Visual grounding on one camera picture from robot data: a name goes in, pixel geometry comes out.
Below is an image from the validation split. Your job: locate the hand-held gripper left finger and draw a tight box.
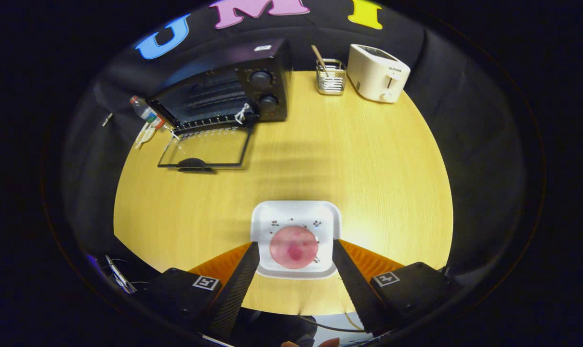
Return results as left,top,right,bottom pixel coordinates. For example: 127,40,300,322
142,241,261,340

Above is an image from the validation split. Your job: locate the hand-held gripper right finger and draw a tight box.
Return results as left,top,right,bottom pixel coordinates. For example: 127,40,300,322
332,239,463,337

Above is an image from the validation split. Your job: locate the round pink meat slice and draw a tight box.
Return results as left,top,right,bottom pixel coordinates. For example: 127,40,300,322
269,227,319,269

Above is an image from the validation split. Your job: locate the white rectangular food tray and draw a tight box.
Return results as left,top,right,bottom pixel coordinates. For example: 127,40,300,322
251,200,343,280

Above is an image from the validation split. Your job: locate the black toaster oven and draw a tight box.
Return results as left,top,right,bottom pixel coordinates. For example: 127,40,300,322
147,39,292,173

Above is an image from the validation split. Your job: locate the white bread toaster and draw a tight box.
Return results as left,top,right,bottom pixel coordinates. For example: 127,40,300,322
347,44,411,104

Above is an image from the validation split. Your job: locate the person's dark clothing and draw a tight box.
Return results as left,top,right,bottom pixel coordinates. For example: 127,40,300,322
236,307,318,347

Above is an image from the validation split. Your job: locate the pale metal strip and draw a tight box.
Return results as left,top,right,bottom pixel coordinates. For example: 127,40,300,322
105,254,138,294

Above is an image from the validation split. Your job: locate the clear wrapped packet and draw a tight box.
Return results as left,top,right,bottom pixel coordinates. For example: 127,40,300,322
135,123,158,149

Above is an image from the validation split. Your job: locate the clear plastic water bottle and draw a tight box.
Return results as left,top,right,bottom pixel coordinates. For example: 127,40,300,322
130,95,166,130

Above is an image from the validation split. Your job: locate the wooden stick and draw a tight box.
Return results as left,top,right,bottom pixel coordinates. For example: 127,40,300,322
311,45,329,75

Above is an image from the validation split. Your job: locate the black backdrop cloth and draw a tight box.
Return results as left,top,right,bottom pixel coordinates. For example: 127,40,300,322
60,0,528,290

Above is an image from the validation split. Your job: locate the thin grey cable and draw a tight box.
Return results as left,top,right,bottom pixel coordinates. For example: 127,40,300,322
299,315,367,334

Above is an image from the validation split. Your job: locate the wire mesh utensil holder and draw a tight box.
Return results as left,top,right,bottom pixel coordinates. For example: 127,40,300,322
316,58,347,95

